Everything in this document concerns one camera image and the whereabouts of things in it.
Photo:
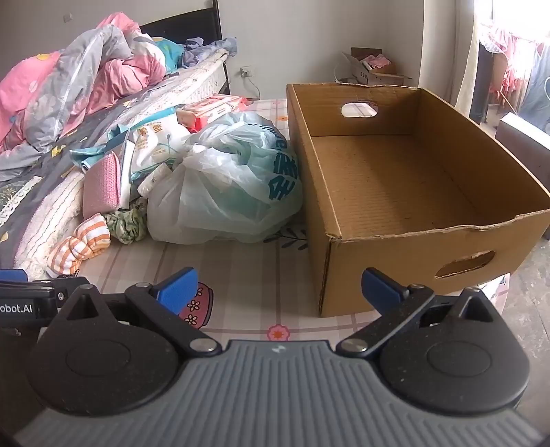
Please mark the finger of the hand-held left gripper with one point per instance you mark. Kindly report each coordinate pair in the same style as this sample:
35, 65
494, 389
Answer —
13, 276

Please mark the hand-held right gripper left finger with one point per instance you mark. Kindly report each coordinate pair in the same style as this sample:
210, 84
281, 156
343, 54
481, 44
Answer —
176, 289

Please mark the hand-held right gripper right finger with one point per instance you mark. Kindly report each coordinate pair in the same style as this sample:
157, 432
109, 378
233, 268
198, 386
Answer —
382, 289

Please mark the large brown cardboard box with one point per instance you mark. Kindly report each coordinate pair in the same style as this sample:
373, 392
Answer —
386, 180

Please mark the pink textured soft pack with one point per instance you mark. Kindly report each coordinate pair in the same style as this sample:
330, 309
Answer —
102, 185

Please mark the white blue tissue pack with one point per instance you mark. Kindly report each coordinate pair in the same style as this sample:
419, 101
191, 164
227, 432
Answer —
157, 144

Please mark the checked floral bed sheet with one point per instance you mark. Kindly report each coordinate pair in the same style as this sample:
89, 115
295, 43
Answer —
232, 266

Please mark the orange white striped sock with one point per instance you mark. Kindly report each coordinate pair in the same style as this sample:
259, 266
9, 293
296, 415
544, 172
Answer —
81, 243

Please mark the grey floral quilted bed pad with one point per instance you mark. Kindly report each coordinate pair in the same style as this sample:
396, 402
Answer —
38, 202

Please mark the green patterned cloth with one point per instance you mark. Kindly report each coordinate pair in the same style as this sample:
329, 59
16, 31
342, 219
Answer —
126, 223

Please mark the white translucent plastic bag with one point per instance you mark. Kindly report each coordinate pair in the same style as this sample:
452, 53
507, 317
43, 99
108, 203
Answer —
223, 189

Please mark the small white tube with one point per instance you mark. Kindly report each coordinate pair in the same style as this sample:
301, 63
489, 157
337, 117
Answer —
154, 180

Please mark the red wet wipes pack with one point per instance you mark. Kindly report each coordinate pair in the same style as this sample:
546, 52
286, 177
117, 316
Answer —
212, 107

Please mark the small open cardboard box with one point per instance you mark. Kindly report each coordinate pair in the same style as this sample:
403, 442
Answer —
378, 71

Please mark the pink grey quilt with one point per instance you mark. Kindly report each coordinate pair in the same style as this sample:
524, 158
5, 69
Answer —
86, 68

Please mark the teal cloth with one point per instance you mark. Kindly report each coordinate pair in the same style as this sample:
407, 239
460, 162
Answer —
168, 53

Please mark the white curtain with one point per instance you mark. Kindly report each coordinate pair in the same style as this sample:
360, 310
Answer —
468, 64

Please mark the blue grey crumpled cloth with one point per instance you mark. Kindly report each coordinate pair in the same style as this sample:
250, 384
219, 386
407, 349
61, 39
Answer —
210, 49

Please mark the black headboard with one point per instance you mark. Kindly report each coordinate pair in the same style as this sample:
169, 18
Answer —
189, 25

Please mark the pink hanging clothes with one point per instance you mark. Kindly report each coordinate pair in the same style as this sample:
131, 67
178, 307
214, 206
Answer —
511, 56

